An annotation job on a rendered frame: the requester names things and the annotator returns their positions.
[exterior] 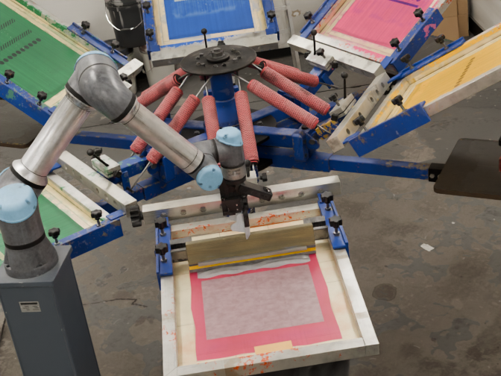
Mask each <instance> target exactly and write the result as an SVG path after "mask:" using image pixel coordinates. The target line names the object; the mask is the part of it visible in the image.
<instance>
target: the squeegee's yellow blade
mask: <svg viewBox="0 0 501 376"><path fill-rule="evenodd" d="M307 251H316V248H315V247H314V248H308V249H307V250H303V251H294V252H289V253H284V254H275V255H270V256H265V257H256V258H250V259H246V260H237V261H232V262H226V263H217V264H212V265H207V266H190V267H189V270H192V269H201V268H206V267H211V266H220V265H225V264H231V263H240V262H245V261H249V260H258V259H264V258H269V257H278V256H283V255H288V254H297V253H302V252H307Z"/></svg>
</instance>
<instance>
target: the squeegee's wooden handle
mask: <svg viewBox="0 0 501 376"><path fill-rule="evenodd" d="M305 245H306V247H307V248H314V247H315V235H314V229H313V224H312V223H306V224H301V225H292V226H286V227H281V228H272V229H268V230H262V231H253V232H251V233H250V236H249V238H248V239H246V236H245V233H243V234H234V235H229V236H220V237H215V238H209V239H200V240H195V241H190V242H186V253H187V258H188V263H189V266H198V263H199V262H204V261H209V260H218V259H223V258H228V257H237V256H242V255H247V254H256V253H261V252H267V251H276V250H280V249H285V248H294V247H300V246H305Z"/></svg>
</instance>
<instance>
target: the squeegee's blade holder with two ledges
mask: <svg viewBox="0 0 501 376"><path fill-rule="evenodd" d="M303 250H307V247H306V245H305V246H300V247H294V248H285V249H280V250H276V251H267V252H261V253H256V254H247V255H242V256H237V257H228V258H223V259H218V260H209V261H204V262H199V263H198V266H207V265H212V264H217V263H226V262H232V261H237V260H246V259H251V258H256V257H265V256H270V255H275V254H284V253H289V252H294V251H303Z"/></svg>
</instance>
